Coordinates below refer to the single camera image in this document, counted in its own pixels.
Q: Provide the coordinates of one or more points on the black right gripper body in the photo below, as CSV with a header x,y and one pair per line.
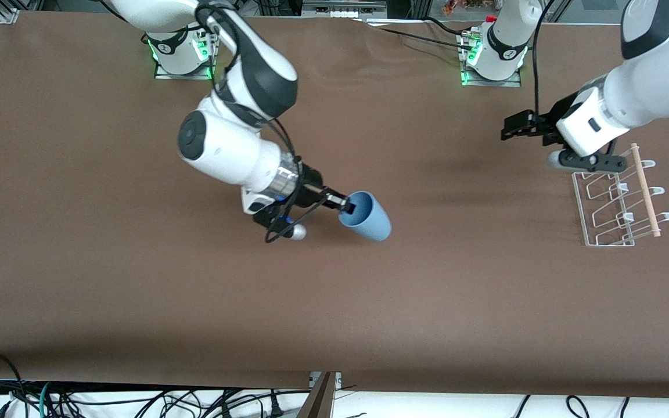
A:
x,y
312,187

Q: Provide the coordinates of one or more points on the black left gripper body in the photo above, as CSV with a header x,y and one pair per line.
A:
x,y
549,123

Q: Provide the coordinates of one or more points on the blue plastic cup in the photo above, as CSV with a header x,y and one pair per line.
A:
x,y
372,223

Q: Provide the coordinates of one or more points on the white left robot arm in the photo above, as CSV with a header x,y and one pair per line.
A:
x,y
648,98

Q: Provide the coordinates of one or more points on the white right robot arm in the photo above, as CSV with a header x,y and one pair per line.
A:
x,y
224,145

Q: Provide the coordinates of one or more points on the brown table cover sheet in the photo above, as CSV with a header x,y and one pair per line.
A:
x,y
334,290

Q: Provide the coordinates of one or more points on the orange background clutter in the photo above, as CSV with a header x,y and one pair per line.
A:
x,y
468,4

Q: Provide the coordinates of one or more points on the white power strip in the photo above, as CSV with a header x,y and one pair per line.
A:
x,y
343,8

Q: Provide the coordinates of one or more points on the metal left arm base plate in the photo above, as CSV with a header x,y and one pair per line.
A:
x,y
494,83

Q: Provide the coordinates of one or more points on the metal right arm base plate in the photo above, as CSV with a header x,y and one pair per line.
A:
x,y
184,75

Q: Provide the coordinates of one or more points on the wooden table post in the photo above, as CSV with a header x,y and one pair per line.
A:
x,y
318,400

